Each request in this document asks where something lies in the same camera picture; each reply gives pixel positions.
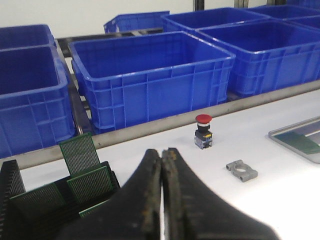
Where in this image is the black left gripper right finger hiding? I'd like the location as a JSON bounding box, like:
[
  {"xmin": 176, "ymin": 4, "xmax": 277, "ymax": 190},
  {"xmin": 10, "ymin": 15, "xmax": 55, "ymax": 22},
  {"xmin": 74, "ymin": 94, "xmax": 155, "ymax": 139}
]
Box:
[{"xmin": 161, "ymin": 148, "xmax": 278, "ymax": 240}]

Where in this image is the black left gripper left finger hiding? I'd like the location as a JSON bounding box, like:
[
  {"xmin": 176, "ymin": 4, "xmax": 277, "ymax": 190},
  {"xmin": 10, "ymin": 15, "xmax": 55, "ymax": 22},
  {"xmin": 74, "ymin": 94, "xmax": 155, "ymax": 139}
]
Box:
[{"xmin": 57, "ymin": 149, "xmax": 162, "ymax": 240}]

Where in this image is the green perforated circuit board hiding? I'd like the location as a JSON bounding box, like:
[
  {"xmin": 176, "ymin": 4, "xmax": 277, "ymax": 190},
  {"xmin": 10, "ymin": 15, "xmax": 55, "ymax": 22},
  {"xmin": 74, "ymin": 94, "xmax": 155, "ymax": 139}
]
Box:
[
  {"xmin": 59, "ymin": 132, "xmax": 100, "ymax": 176},
  {"xmin": 78, "ymin": 200, "xmax": 108, "ymax": 219},
  {"xmin": 275, "ymin": 131, "xmax": 320, "ymax": 155},
  {"xmin": 10, "ymin": 182, "xmax": 67, "ymax": 223},
  {"xmin": 67, "ymin": 166, "xmax": 114, "ymax": 204}
]

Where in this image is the black slotted board rack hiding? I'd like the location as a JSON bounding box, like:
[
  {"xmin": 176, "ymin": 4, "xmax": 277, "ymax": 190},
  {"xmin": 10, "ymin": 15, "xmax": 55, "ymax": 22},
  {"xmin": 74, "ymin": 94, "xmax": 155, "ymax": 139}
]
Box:
[{"xmin": 0, "ymin": 160, "xmax": 120, "ymax": 240}]

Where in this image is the silver metal tray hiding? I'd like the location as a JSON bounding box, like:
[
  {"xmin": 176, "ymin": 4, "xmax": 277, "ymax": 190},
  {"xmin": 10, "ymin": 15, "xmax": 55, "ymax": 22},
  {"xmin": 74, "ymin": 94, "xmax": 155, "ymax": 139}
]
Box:
[{"xmin": 268, "ymin": 116, "xmax": 320, "ymax": 164}]

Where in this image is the grey metal clamp block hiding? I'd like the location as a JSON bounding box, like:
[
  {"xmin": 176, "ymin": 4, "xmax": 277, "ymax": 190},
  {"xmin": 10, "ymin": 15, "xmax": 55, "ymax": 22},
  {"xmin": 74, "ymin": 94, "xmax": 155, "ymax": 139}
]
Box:
[{"xmin": 226, "ymin": 159, "xmax": 258, "ymax": 183}]

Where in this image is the red emergency stop button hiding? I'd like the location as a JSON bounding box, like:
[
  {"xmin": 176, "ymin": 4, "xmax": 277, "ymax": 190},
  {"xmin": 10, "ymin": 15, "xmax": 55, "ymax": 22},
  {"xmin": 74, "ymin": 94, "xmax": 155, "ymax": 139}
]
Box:
[{"xmin": 194, "ymin": 114, "xmax": 213, "ymax": 150}]

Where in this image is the blue plastic crate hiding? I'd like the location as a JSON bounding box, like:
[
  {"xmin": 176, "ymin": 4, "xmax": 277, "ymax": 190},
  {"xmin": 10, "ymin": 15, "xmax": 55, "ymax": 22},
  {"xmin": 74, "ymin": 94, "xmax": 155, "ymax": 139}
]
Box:
[
  {"xmin": 0, "ymin": 24, "xmax": 56, "ymax": 50},
  {"xmin": 196, "ymin": 19, "xmax": 320, "ymax": 98},
  {"xmin": 103, "ymin": 10, "xmax": 170, "ymax": 34},
  {"xmin": 69, "ymin": 31, "xmax": 236, "ymax": 132},
  {"xmin": 0, "ymin": 46, "xmax": 75, "ymax": 158},
  {"xmin": 160, "ymin": 7, "xmax": 270, "ymax": 33}
]

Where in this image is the blue plastic crate rear right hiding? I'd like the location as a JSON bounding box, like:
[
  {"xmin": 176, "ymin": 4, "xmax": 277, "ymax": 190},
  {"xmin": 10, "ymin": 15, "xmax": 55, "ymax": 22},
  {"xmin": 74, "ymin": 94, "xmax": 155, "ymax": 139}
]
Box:
[{"xmin": 160, "ymin": 7, "xmax": 270, "ymax": 33}]

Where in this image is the blue plastic crate far back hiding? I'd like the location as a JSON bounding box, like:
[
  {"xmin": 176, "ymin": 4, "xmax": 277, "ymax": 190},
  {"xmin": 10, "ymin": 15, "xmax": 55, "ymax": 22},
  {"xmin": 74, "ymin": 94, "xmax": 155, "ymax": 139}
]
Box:
[{"xmin": 103, "ymin": 10, "xmax": 170, "ymax": 34}]

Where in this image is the blue plastic crate rear left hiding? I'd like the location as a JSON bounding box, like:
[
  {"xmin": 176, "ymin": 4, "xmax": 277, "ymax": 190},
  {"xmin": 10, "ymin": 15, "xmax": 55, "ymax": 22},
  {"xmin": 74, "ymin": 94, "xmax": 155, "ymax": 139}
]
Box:
[{"xmin": 0, "ymin": 24, "xmax": 56, "ymax": 50}]

